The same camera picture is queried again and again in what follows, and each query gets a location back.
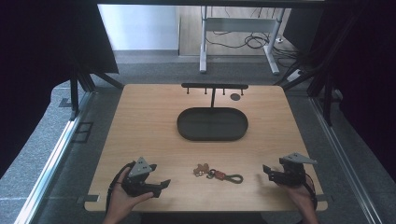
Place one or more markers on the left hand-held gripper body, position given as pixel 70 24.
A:
pixel 137 182

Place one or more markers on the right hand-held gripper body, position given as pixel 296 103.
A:
pixel 291 172

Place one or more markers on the person's left hand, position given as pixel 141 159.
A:
pixel 121 200

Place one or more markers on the person's right hand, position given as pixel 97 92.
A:
pixel 300 197

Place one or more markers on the black key rack with tray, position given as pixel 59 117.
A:
pixel 212 124

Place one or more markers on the round dark table grommet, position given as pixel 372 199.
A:
pixel 235 96

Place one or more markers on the black metal stand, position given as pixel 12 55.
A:
pixel 74 93
pixel 327 99

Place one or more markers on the white power strip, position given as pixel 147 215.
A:
pixel 294 76

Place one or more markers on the dark curtain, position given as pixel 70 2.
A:
pixel 37 62
pixel 367 77

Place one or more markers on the aluminium frame rail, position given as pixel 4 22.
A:
pixel 342 161
pixel 53 165

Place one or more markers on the black floor bracket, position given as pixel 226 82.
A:
pixel 82 132

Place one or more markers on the white desk frame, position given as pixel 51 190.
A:
pixel 203 46

